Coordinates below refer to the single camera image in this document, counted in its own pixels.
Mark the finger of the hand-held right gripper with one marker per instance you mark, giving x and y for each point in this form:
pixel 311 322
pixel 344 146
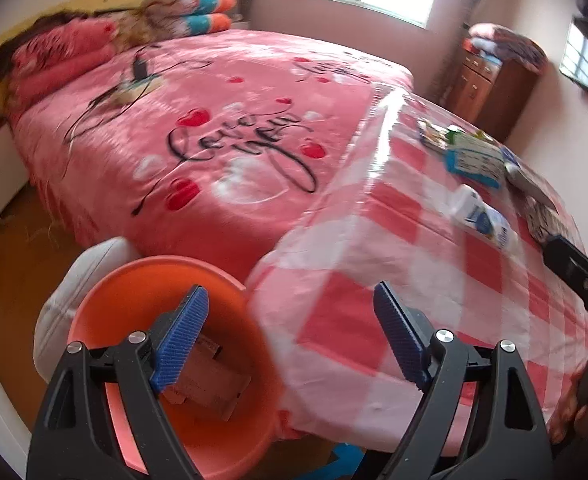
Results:
pixel 576 270

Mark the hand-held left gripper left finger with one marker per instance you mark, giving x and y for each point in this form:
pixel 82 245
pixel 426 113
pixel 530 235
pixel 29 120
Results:
pixel 181 340

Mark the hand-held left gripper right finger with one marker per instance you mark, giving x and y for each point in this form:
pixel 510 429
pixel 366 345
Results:
pixel 401 335

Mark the orange plastic bucket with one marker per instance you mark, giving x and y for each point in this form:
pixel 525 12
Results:
pixel 124 285

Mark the white bottle with blue label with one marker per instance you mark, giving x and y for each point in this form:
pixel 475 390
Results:
pixel 478 215

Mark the yellow snack packet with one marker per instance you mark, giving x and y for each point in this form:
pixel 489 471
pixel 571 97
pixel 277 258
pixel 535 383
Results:
pixel 433 135

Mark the brown cardboard pieces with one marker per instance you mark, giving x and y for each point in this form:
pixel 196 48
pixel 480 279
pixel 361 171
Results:
pixel 214 380

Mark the small blue printed packet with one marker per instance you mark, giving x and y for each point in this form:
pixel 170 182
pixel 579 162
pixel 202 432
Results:
pixel 546 220

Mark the pink checked tablecloth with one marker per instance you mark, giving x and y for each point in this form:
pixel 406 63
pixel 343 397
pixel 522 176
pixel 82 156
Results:
pixel 423 240

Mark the white chair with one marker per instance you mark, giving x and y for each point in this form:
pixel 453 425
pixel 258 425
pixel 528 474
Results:
pixel 99 260

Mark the blue sheet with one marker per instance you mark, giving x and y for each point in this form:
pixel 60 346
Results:
pixel 346 462

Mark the blue and white packet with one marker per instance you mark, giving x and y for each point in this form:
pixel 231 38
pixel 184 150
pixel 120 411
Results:
pixel 473 160

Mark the small green packet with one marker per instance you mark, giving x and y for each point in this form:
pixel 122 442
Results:
pixel 456 135

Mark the wooden cabinet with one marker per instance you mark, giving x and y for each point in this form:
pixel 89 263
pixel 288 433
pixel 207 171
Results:
pixel 488 90

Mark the folded blankets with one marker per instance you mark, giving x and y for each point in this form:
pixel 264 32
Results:
pixel 508 42

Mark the bed with pink bedspread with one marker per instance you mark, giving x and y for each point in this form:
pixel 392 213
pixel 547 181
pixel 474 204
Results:
pixel 224 85

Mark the black charger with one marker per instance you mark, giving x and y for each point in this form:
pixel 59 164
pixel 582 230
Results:
pixel 139 68

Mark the pink pillow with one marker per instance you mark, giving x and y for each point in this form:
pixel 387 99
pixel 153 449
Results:
pixel 64 40
pixel 59 77

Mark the striped rolled blanket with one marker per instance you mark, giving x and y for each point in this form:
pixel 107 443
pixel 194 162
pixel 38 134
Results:
pixel 209 23
pixel 209 0

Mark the yellow headboard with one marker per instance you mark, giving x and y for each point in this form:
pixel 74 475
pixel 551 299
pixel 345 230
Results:
pixel 39 10

